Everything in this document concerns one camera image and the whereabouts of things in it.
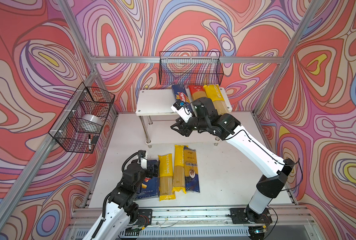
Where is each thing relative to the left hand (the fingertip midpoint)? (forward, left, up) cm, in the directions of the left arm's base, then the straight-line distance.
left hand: (153, 159), depth 79 cm
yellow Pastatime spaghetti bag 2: (-8, -14, -11) cm, 19 cm away
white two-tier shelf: (+14, -4, +19) cm, 24 cm away
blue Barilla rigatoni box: (-12, +1, -7) cm, 14 cm away
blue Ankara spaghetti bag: (-2, -21, -11) cm, 24 cm away
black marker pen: (+3, +30, +12) cm, 32 cm away
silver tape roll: (+10, +27, +20) cm, 35 cm away
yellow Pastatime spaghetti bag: (-12, -7, -11) cm, 18 cm away
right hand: (+7, -13, +19) cm, 24 cm away
